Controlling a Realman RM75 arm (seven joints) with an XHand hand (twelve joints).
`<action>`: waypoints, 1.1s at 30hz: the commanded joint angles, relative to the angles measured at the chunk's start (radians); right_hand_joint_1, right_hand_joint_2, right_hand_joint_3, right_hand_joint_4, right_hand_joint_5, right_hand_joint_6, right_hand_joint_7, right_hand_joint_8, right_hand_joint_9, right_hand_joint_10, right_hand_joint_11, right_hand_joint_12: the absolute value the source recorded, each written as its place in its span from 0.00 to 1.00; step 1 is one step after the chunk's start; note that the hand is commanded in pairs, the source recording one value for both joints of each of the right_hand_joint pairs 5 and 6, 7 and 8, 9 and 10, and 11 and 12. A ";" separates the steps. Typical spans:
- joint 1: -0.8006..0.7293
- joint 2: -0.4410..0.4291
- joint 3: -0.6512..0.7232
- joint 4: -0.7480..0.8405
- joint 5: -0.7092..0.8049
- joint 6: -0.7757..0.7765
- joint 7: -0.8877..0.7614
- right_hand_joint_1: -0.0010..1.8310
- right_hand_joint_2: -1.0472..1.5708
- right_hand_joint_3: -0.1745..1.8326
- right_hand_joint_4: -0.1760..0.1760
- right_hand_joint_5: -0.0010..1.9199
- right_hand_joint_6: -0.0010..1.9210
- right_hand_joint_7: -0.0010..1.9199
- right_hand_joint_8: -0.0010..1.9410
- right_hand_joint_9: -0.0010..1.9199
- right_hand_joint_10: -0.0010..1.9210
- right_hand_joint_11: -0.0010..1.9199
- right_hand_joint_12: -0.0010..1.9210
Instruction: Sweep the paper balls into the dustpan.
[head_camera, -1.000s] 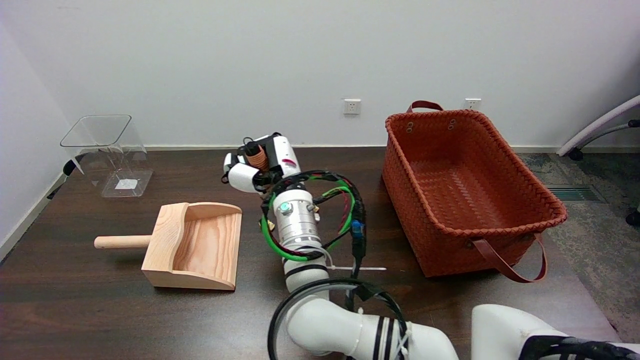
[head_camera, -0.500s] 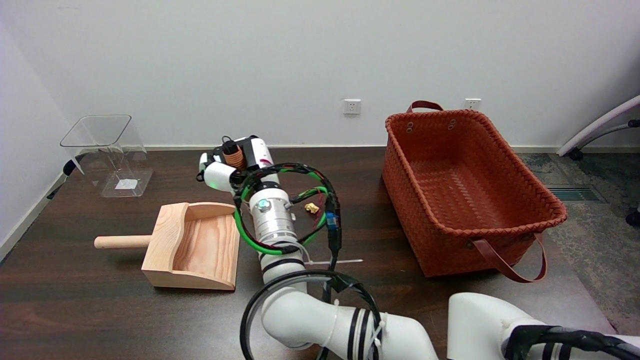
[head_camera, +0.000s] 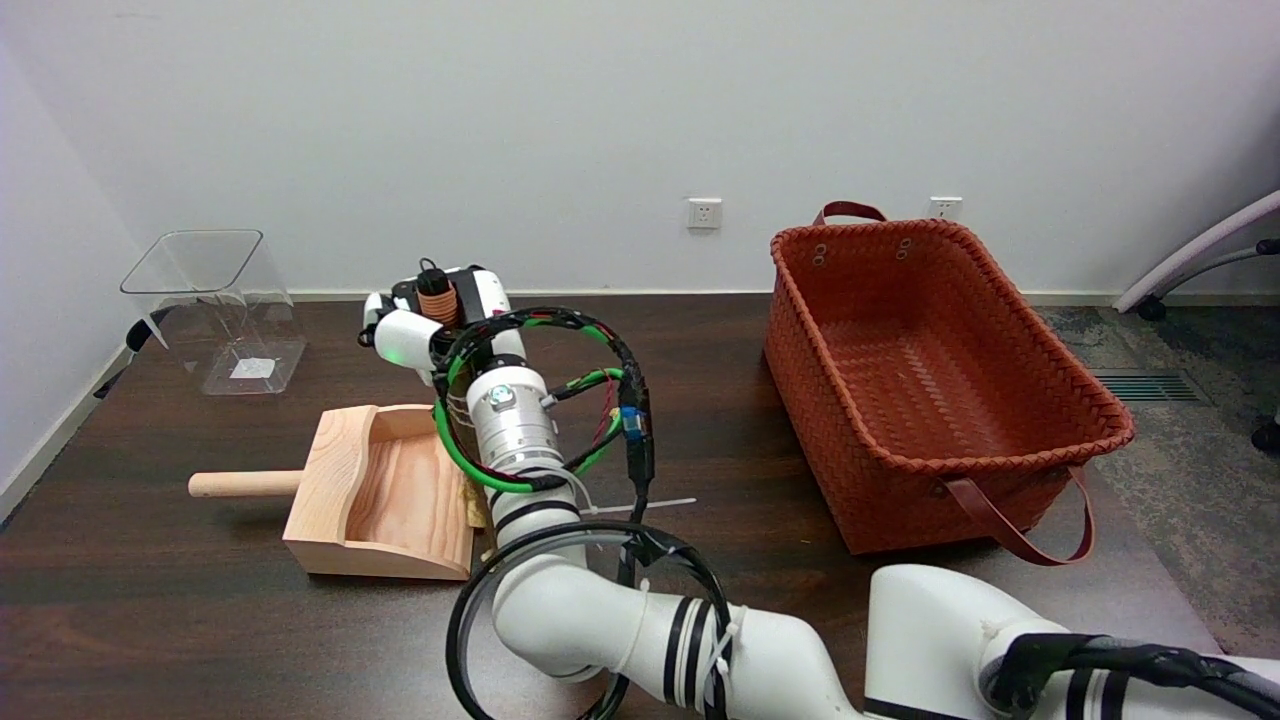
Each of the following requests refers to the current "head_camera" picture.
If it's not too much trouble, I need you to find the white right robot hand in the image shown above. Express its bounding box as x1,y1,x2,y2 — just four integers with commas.
360,262,528,388

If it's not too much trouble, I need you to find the brown bristle hand broom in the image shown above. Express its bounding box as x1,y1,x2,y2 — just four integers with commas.
413,258,493,531

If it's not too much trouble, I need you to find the wooden dustpan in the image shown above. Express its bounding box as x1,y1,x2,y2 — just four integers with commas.
188,404,486,583

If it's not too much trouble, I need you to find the clear plastic container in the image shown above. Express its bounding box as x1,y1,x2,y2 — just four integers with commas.
120,229,308,397

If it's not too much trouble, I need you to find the black floor object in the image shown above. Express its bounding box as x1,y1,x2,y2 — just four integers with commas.
95,318,173,399

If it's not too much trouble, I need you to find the white zip tie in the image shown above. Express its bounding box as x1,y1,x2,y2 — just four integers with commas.
585,496,698,517

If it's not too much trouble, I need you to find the red woven basket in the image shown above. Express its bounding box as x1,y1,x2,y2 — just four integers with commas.
765,200,1136,568

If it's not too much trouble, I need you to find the floor vent grille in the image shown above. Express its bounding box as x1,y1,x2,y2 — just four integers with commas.
1088,368,1211,406

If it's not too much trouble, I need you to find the office chair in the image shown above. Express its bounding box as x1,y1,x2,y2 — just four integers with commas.
1113,188,1280,453

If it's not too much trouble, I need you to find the green cable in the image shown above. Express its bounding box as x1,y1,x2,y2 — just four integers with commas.
432,320,626,494

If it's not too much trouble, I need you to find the black taped cable bundle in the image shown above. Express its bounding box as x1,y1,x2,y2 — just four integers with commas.
440,307,656,523

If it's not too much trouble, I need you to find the black cable conduit loop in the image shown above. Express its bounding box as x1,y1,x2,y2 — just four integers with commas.
445,520,736,720

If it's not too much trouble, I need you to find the black shoulder cable bundle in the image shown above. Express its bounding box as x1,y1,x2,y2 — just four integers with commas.
985,632,1280,717

